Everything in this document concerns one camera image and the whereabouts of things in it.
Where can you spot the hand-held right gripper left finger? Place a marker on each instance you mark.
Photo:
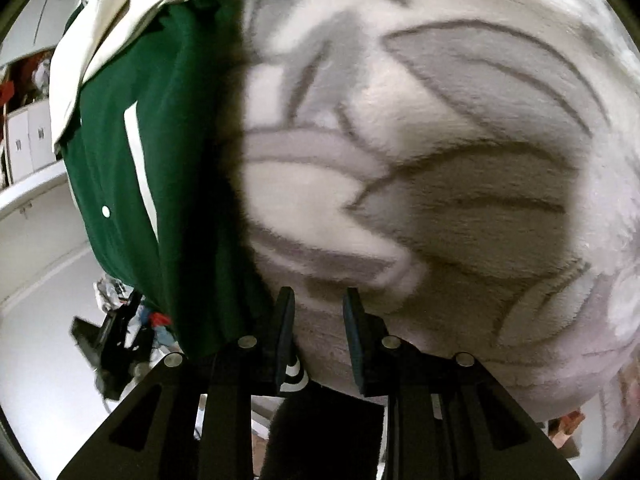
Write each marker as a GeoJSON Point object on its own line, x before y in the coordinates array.
{"type": "Point", "coordinates": [284, 330]}

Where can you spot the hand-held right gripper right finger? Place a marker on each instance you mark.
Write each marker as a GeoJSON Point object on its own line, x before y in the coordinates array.
{"type": "Point", "coordinates": [353, 330]}

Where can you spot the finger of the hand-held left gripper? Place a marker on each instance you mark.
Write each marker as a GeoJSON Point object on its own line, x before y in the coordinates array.
{"type": "Point", "coordinates": [131, 307]}

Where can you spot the green jacket with white stripes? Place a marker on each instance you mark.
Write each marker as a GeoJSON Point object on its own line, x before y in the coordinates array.
{"type": "Point", "coordinates": [165, 160]}

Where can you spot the dark cloth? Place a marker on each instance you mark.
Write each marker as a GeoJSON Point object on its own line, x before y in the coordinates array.
{"type": "Point", "coordinates": [325, 435]}

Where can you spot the floral plush blanket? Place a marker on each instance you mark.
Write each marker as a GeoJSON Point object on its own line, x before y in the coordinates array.
{"type": "Point", "coordinates": [450, 210]}

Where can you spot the small white cabinet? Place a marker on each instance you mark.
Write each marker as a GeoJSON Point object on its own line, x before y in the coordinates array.
{"type": "Point", "coordinates": [30, 140]}

